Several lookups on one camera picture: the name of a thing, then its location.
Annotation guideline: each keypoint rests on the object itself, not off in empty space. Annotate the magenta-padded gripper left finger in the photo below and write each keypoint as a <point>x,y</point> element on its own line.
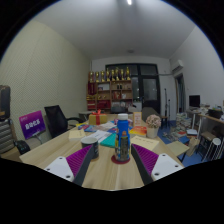
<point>60,166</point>

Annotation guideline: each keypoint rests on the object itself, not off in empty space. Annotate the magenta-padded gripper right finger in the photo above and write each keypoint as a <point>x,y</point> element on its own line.
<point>165,165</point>

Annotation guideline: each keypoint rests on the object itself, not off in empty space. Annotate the blue drink bottle white cap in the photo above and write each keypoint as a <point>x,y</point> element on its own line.
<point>122,140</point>

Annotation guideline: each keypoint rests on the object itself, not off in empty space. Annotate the large pale yellow book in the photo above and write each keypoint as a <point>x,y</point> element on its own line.
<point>146,142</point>

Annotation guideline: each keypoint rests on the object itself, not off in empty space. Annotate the small pale yellow book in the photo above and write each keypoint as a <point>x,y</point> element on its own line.
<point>76,134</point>

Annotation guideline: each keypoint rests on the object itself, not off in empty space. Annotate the orange red book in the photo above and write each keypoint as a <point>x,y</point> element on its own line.
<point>138,131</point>

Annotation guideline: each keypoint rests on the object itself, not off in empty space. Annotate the black mesh chair back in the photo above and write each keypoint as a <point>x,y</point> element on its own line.
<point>21,146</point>

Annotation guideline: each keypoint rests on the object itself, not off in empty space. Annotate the pink flowers in white pot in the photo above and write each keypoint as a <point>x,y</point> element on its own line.
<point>153,121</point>

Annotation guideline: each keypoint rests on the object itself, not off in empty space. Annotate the black office chair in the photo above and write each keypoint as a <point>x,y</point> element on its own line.
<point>55,120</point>

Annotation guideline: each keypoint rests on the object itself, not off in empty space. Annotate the blue colourful book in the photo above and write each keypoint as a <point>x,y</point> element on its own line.
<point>87,128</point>

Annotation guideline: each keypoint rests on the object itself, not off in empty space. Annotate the flat round red coaster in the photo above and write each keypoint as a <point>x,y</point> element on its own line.
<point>115,161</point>

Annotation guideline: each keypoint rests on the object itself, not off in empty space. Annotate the white printed booklet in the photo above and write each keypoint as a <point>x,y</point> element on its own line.
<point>99,135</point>

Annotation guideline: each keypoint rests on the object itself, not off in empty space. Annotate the purple sign board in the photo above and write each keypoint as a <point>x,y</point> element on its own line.
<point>32,124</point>

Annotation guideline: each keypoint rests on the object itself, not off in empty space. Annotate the upright orange box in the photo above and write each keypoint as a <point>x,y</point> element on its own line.
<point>137,119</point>

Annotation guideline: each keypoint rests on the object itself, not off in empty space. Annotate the white round stool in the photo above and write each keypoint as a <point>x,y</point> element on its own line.
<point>215,143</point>

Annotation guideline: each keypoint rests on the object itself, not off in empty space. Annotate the teal notebook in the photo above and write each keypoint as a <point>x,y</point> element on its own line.
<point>108,140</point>

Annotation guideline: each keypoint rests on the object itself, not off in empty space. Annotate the grey ribbed suitcase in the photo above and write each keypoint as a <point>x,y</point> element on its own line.
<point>6,136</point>

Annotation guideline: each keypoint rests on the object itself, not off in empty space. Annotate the yellow gift box red ribbon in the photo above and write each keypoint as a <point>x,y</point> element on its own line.
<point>101,119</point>

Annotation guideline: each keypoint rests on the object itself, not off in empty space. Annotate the cluttered side desk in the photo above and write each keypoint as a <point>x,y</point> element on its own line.
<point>210,119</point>

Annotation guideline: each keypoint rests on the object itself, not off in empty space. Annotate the computer monitor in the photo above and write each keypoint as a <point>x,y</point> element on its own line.
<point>194,101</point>

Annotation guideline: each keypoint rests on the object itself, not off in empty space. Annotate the black-framed glass door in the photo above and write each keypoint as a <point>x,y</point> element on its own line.
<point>150,90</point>

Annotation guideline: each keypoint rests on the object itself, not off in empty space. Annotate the dark bag with tan trim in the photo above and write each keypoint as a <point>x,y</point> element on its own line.
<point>4,101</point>

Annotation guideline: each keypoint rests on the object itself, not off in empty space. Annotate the wooden shelf unit with trophies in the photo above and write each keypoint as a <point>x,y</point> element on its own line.
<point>110,95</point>

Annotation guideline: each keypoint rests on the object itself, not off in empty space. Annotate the ceiling tube light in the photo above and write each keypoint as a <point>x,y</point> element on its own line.
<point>129,2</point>

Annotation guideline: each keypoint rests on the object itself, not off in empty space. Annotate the white wall air conditioner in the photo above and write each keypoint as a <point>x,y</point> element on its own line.
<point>177,66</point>

